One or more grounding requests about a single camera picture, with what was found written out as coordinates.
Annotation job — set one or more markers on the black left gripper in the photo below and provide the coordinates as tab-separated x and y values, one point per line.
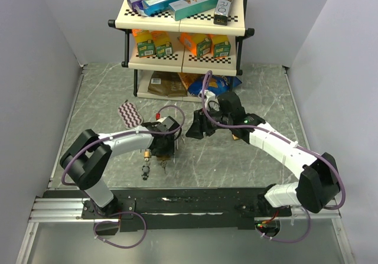
168	150

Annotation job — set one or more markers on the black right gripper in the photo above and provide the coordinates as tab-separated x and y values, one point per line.
200	124

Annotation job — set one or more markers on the small brass padlock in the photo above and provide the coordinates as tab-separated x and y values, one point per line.
147	154

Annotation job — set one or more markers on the key with panda keychain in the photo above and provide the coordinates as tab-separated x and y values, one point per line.
146	169

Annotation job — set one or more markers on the large brass padlock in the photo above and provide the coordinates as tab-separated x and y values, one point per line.
168	146

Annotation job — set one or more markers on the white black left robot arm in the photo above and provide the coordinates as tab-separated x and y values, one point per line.
86	159

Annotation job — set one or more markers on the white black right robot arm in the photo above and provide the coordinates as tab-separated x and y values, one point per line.
317	175

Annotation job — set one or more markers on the blue chips bag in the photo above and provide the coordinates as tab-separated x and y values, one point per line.
217	85

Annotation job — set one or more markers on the orange snack bag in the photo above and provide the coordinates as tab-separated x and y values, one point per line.
188	79

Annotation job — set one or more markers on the brown snack bag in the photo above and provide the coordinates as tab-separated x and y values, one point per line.
166	84

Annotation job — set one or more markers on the purple striped sponge pad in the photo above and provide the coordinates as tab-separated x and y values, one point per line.
129	114

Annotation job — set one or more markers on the orange green box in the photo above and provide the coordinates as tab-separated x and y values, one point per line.
144	42
220	45
162	42
198	44

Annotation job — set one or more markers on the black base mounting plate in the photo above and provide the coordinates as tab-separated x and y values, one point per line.
189	208

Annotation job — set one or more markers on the teal RIO box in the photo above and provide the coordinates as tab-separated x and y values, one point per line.
185	8

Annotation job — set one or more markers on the silver RIO box right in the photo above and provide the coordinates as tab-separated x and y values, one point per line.
222	12

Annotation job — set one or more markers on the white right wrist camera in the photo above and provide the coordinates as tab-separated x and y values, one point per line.
206	98

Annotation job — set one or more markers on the aluminium rail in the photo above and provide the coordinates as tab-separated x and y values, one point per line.
58	210

